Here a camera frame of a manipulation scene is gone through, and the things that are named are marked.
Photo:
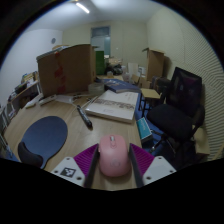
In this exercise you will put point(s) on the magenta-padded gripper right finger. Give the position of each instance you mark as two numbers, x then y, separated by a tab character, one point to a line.
156	168

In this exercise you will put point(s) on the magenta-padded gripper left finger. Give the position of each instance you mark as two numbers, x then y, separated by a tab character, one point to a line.
71	170

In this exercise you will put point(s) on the pink computer mouse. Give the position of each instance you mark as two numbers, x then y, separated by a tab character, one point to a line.
114	156

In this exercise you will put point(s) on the blue mouse pad, black wrist rest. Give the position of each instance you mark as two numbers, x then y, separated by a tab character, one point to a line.
45	135

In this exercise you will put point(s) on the teal box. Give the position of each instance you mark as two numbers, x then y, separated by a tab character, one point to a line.
144	128

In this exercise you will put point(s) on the black marker pen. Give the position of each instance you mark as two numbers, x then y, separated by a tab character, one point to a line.
84	116

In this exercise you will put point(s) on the black office chair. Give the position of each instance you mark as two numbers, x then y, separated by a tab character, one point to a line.
178	113

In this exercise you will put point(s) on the white paper sheet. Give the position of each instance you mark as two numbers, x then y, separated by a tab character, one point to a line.
65	98

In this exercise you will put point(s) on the wooden stool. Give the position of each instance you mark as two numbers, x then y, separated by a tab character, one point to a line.
149	95

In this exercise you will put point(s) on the white remote control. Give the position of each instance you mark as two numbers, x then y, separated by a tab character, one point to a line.
47	99

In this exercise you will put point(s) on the white hardcover book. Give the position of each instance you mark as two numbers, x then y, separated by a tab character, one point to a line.
113	105

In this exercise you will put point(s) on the small white flat device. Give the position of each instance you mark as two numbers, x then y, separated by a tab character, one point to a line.
31	103

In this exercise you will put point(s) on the dark blue book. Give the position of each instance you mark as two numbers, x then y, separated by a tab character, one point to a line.
120	85

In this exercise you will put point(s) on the shelf unit with books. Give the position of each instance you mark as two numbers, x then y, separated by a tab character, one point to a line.
20	91

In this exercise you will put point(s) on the large brown cardboard box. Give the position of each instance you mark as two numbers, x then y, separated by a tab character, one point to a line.
66	70

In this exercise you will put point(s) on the tall open cardboard box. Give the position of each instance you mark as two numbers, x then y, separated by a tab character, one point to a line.
155	63

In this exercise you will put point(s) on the green cabinet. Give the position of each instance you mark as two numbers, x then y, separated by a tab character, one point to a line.
100	62

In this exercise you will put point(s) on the door with glass pane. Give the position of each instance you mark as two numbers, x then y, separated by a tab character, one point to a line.
100	40

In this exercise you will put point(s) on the ceiling tube light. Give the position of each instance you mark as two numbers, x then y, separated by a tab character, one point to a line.
82	7

